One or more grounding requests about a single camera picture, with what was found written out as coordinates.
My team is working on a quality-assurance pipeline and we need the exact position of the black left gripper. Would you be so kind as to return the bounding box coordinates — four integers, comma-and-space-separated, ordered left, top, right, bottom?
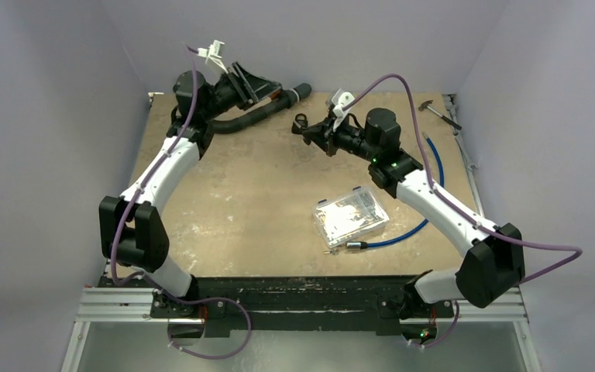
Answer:
202, 62, 281, 122

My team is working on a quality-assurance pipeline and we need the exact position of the blue hose with fitting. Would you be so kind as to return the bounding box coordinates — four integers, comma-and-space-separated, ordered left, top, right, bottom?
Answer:
324, 131, 445, 257

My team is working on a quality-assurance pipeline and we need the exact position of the orange padlock with keys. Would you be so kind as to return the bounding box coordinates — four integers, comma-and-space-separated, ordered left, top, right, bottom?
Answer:
291, 113, 311, 145

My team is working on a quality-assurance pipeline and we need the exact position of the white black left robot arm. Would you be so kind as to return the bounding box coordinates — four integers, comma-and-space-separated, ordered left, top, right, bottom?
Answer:
98, 62, 311, 317

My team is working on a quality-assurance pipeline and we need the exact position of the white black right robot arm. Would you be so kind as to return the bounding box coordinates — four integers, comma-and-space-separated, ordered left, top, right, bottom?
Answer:
294, 108, 525, 315

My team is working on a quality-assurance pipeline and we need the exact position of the clear plastic parts box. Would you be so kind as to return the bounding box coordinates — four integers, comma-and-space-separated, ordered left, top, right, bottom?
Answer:
312, 186, 390, 250

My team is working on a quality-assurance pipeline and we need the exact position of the small hammer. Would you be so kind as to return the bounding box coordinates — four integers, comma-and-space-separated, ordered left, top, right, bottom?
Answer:
418, 100, 463, 131

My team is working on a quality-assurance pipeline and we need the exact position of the black corrugated hose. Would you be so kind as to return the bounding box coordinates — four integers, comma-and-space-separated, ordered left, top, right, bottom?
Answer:
172, 81, 313, 136

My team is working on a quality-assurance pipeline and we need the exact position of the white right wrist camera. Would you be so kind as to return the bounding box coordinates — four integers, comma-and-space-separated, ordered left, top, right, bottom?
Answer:
325, 89, 355, 132

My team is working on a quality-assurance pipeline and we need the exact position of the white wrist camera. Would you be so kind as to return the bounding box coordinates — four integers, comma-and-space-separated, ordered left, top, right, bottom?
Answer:
325, 89, 355, 132
197, 40, 230, 74

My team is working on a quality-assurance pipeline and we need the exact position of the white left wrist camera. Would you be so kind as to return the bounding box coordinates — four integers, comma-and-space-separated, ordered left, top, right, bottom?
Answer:
197, 40, 230, 74

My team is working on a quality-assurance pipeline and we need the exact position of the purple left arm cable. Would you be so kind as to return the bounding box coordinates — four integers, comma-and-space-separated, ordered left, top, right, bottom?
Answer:
109, 45, 253, 361

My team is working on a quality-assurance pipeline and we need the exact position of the black aluminium base frame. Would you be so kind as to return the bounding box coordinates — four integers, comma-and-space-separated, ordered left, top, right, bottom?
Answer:
77, 275, 527, 337

